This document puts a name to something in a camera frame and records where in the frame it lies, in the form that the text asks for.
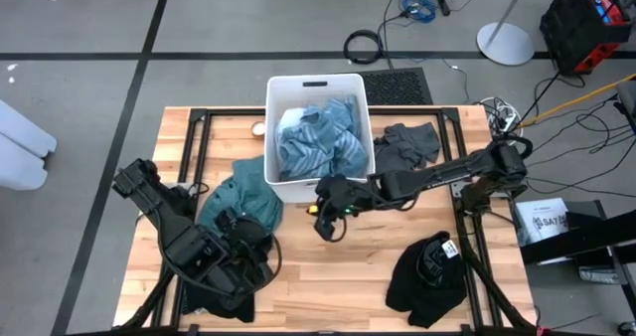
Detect blue striped shirt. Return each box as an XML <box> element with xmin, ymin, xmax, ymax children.
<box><xmin>274</xmin><ymin>95</ymin><xmax>370</xmax><ymax>182</ymax></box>

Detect teal dotted shirt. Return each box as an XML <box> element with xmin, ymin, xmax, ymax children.
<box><xmin>197</xmin><ymin>155</ymin><xmax>284</xmax><ymax>238</ymax></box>

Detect grey shorts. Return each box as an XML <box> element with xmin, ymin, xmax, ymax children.
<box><xmin>373</xmin><ymin>121</ymin><xmax>442</xmax><ymax>174</ymax></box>

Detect white plastic laundry basket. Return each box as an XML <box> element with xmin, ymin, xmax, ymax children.
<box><xmin>263</xmin><ymin>73</ymin><xmax>377</xmax><ymax>204</ymax></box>

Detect plain black garment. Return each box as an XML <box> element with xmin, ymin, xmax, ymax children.
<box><xmin>181</xmin><ymin>270</ymin><xmax>257</xmax><ymax>324</ymax></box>

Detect black perforated floor mat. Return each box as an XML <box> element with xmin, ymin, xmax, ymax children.
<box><xmin>357</xmin><ymin>67</ymin><xmax>434</xmax><ymax>106</ymax></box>

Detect black garment with white label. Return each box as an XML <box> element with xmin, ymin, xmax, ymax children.
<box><xmin>386</xmin><ymin>230</ymin><xmax>468</xmax><ymax>329</ymax></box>

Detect white printed cardboard box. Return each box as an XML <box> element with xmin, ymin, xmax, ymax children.
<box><xmin>514</xmin><ymin>197</ymin><xmax>570</xmax><ymax>246</ymax></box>

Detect white round stand base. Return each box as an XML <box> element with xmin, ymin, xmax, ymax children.
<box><xmin>476</xmin><ymin>0</ymin><xmax>536</xmax><ymax>67</ymax></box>

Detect white plastic container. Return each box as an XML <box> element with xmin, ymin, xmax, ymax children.
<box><xmin>0</xmin><ymin>99</ymin><xmax>58</xmax><ymax>159</ymax></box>
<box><xmin>0</xmin><ymin>134</ymin><xmax>49</xmax><ymax>192</ymax></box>

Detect black desk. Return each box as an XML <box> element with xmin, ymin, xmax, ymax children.
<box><xmin>519</xmin><ymin>200</ymin><xmax>636</xmax><ymax>297</ymax></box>

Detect grey bag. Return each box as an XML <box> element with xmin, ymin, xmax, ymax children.
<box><xmin>578</xmin><ymin>265</ymin><xmax>620</xmax><ymax>285</ymax></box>

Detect red and black equipment case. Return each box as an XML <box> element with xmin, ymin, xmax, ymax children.
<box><xmin>540</xmin><ymin>0</ymin><xmax>633</xmax><ymax>77</ymax></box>

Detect black aluminium table frame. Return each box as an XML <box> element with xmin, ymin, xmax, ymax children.
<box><xmin>118</xmin><ymin>105</ymin><xmax>538</xmax><ymax>336</ymax></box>

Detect black cable coil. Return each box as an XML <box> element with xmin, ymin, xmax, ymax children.
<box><xmin>343</xmin><ymin>29</ymin><xmax>385</xmax><ymax>65</ymax></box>

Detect blue cable coil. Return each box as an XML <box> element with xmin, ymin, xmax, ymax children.
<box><xmin>397</xmin><ymin>0</ymin><xmax>438</xmax><ymax>24</ymax></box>

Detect black floor cable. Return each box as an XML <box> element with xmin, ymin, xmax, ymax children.
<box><xmin>522</xmin><ymin>70</ymin><xmax>587</xmax><ymax>121</ymax></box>
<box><xmin>516</xmin><ymin>136</ymin><xmax>636</xmax><ymax>201</ymax></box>

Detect yellow cable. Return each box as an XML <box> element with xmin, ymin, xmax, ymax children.
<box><xmin>521</xmin><ymin>73</ymin><xmax>636</xmax><ymax>127</ymax></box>

